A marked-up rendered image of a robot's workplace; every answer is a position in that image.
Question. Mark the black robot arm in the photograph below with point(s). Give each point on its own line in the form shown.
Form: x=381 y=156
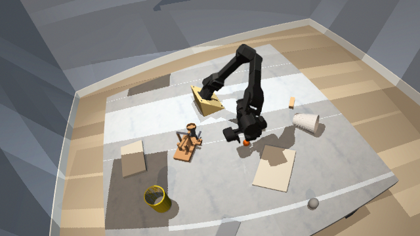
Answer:
x=253 y=95

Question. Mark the grey ball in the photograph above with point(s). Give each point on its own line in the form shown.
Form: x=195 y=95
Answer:
x=313 y=203

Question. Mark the yellow cup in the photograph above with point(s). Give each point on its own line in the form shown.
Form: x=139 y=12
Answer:
x=157 y=198

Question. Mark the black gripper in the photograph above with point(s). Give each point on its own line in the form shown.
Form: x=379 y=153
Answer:
x=232 y=135

